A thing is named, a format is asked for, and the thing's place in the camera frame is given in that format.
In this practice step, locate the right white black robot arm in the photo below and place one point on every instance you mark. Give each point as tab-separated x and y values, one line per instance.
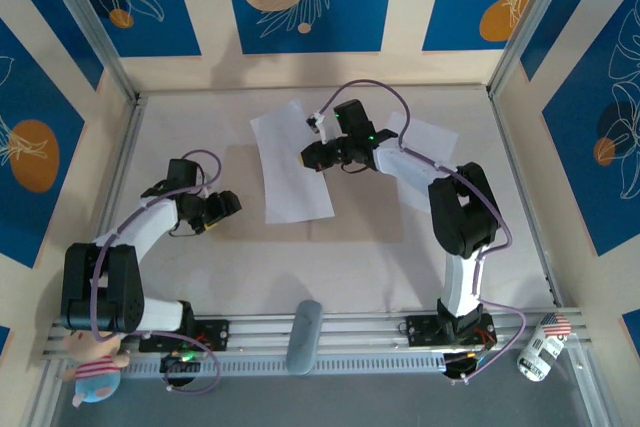
410	167

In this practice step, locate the aluminium table side rail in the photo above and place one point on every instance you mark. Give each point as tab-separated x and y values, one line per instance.
515	147
127	147

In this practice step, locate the aluminium frame post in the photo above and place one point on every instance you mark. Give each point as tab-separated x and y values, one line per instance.
525	22
85	12

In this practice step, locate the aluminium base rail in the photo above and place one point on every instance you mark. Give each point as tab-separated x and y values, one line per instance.
350	332

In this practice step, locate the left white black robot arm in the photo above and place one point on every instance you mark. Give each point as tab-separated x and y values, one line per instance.
150	227

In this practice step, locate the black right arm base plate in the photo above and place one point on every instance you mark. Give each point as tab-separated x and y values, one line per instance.
420	329

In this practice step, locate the black controller board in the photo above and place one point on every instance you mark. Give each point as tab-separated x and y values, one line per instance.
175	364
462	364

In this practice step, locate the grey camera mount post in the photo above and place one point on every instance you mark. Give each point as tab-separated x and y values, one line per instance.
304	337

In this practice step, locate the white paper sheet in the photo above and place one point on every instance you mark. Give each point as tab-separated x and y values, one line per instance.
287	187
435	139

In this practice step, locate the white can with flag print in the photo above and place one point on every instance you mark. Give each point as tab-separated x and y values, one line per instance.
542	347

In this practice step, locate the plush doll striped shirt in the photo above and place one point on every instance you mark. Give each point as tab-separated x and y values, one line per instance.
95	382

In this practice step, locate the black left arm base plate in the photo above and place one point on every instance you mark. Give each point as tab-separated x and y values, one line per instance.
217	334

